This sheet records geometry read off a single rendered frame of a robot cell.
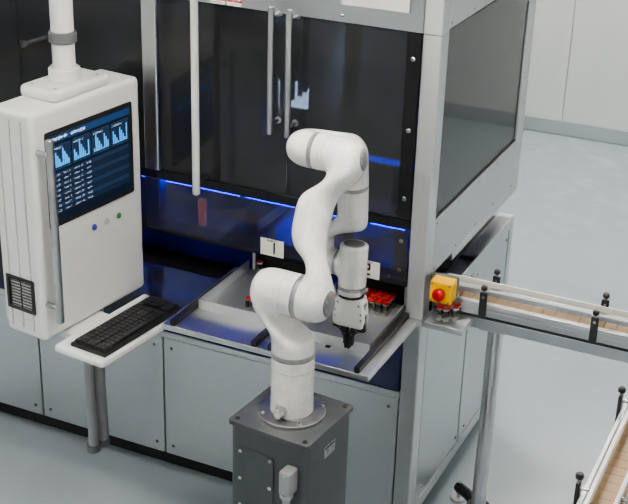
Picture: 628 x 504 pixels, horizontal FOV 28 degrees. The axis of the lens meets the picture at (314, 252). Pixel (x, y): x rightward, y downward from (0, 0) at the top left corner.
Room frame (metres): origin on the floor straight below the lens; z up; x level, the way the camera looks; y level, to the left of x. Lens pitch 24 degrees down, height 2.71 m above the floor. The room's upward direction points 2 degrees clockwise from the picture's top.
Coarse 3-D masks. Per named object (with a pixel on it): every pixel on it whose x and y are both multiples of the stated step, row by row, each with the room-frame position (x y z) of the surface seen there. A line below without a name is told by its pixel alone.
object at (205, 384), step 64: (0, 320) 4.23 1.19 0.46; (0, 384) 4.24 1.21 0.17; (64, 384) 4.12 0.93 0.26; (128, 384) 4.00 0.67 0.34; (192, 384) 3.88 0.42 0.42; (256, 384) 3.78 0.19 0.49; (320, 384) 3.68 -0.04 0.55; (448, 384) 3.85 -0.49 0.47; (192, 448) 3.88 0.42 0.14; (384, 448) 3.57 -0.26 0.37; (448, 448) 3.91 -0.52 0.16
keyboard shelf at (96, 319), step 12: (96, 312) 3.68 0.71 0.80; (120, 312) 3.67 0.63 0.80; (84, 324) 3.59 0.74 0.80; (96, 324) 3.59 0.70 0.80; (72, 336) 3.50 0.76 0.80; (144, 336) 3.52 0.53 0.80; (60, 348) 3.43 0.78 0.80; (72, 348) 3.42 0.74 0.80; (120, 348) 3.43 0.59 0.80; (132, 348) 3.46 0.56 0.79; (84, 360) 3.38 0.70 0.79; (96, 360) 3.36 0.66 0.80; (108, 360) 3.36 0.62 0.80
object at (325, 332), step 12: (396, 312) 3.58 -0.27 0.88; (312, 324) 3.48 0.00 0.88; (324, 324) 3.49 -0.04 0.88; (372, 324) 3.50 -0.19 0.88; (384, 324) 3.50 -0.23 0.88; (324, 336) 3.36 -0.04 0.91; (336, 336) 3.35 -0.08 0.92; (360, 336) 3.41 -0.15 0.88; (372, 336) 3.42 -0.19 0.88; (360, 348) 3.31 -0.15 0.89
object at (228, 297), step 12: (228, 276) 3.74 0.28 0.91; (240, 276) 3.82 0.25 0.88; (252, 276) 3.82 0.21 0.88; (216, 288) 3.67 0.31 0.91; (228, 288) 3.72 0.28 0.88; (240, 288) 3.72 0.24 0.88; (204, 300) 3.56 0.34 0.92; (216, 300) 3.63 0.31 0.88; (228, 300) 3.63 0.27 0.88; (240, 300) 3.64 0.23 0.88; (216, 312) 3.54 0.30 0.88; (228, 312) 3.53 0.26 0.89; (240, 312) 3.51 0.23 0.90; (252, 312) 3.49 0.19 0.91
